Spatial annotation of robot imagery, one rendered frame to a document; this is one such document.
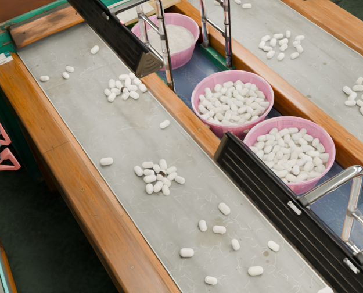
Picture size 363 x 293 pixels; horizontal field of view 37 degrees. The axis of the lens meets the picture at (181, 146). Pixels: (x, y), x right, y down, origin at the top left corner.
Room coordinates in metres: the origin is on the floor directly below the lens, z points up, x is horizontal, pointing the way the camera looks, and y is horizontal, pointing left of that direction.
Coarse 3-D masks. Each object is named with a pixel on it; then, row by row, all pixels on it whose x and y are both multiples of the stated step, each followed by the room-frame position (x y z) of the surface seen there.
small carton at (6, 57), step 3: (3, 54) 1.67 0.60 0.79; (6, 54) 1.67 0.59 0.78; (9, 54) 1.67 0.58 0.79; (0, 57) 1.66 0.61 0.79; (3, 57) 1.65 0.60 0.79; (6, 57) 1.65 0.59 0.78; (9, 57) 1.65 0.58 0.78; (0, 60) 1.64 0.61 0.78; (3, 60) 1.64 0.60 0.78; (6, 60) 1.65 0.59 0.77; (9, 60) 1.65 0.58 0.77; (0, 63) 1.64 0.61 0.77
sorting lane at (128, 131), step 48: (48, 48) 1.73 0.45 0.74; (48, 96) 1.45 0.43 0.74; (96, 96) 1.41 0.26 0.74; (144, 96) 1.37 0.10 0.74; (96, 144) 1.18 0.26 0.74; (144, 144) 1.15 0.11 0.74; (192, 144) 1.12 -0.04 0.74; (144, 192) 0.96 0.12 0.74; (192, 192) 0.94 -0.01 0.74; (240, 192) 0.91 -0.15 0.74; (192, 240) 0.78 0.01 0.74; (240, 240) 0.76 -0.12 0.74; (192, 288) 0.64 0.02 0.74; (240, 288) 0.62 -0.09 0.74; (288, 288) 0.60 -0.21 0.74
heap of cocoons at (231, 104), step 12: (228, 84) 1.37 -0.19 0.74; (240, 84) 1.36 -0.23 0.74; (252, 84) 1.35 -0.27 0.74; (204, 96) 1.35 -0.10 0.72; (216, 96) 1.32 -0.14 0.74; (228, 96) 1.31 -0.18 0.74; (240, 96) 1.30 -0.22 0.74; (252, 96) 1.30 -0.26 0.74; (264, 96) 1.29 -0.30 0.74; (204, 108) 1.27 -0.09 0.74; (216, 108) 1.26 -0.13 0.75; (228, 108) 1.25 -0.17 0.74; (240, 108) 1.24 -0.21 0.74; (252, 108) 1.24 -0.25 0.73; (264, 108) 1.23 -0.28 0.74; (216, 120) 1.20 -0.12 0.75; (228, 120) 1.20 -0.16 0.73; (240, 120) 1.19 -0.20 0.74; (252, 120) 1.18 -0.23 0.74
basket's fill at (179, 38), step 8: (168, 24) 1.78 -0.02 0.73; (152, 32) 1.74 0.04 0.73; (168, 32) 1.72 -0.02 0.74; (176, 32) 1.72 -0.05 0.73; (184, 32) 1.72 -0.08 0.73; (152, 40) 1.69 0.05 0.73; (160, 40) 1.68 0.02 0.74; (168, 40) 1.68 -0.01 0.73; (176, 40) 1.66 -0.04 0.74; (184, 40) 1.67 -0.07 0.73; (192, 40) 1.66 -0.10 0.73; (160, 48) 1.63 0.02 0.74; (176, 48) 1.62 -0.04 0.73; (184, 48) 1.62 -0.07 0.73
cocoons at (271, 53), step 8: (248, 8) 1.79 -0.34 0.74; (288, 32) 1.58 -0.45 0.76; (264, 40) 1.56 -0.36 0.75; (272, 40) 1.55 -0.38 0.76; (296, 40) 1.54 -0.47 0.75; (264, 48) 1.51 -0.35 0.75; (280, 48) 1.50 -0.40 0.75; (296, 48) 1.49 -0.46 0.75; (280, 56) 1.45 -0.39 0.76; (296, 56) 1.45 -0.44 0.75; (360, 80) 1.27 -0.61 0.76; (344, 88) 1.25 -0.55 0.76; (360, 88) 1.24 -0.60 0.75; (352, 96) 1.21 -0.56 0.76; (352, 104) 1.18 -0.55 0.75; (360, 104) 1.17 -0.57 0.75
